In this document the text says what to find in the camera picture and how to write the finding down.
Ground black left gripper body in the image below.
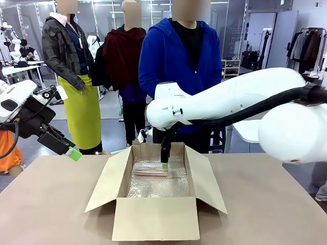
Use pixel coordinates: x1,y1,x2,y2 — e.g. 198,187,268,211
17,95,57,140

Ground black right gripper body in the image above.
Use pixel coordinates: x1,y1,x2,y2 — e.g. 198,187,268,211
160,124,180,151

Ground pink glasses case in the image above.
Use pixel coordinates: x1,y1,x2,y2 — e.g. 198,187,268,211
132,162,171,178

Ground brown cardboard box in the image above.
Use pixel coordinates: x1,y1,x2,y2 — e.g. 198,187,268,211
84,140,228,242

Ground clear bubble wrap sheet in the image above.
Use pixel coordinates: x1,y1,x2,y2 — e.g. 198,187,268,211
126,156,192,198

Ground mannequin with yellow apron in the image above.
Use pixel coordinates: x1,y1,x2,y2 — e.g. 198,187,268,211
41,0,103,156

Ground bystander in orange trousers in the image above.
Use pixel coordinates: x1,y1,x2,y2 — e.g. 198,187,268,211
0,129,23,173

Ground white background desk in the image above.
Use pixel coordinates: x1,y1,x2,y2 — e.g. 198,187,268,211
0,60,47,90

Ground black stool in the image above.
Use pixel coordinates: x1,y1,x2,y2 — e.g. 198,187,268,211
209,129,227,154

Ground seated person with phone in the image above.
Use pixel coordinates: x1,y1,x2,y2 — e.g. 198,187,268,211
18,39,41,62

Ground white side table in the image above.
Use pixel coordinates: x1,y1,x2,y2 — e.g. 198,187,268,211
224,119,267,154

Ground person in blue hoodie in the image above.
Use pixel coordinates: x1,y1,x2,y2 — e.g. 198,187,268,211
138,0,223,154

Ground mannequin with maroon cloth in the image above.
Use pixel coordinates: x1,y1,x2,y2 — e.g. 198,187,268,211
102,0,151,146

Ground wooden shoe shelf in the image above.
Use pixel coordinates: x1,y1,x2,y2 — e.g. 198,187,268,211
220,58,241,79

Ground black tripod stand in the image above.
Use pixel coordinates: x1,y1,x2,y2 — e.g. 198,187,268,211
255,29,272,71

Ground bystander leg grey trousers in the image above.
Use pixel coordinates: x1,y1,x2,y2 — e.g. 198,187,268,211
311,161,327,202

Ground clothes rack with coats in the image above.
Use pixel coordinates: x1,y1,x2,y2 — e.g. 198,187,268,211
286,27,327,75

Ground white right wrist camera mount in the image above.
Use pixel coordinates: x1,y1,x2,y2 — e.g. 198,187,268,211
137,128,154,144

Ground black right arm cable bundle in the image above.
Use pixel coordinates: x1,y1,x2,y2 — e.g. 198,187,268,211
188,85,327,126

